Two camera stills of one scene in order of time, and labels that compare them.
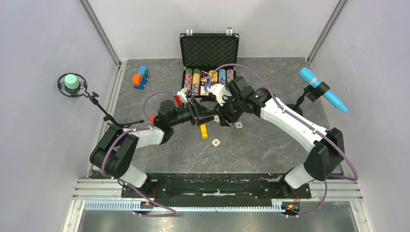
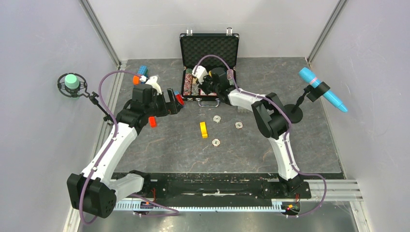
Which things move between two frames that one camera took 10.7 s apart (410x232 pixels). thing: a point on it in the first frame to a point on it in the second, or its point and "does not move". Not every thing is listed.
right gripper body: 231,110 to 208,86
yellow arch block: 203,131 does not move
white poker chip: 215,142 does not move
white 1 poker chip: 216,119 does not move
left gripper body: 183,115 to 158,107
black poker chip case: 207,59 does not move
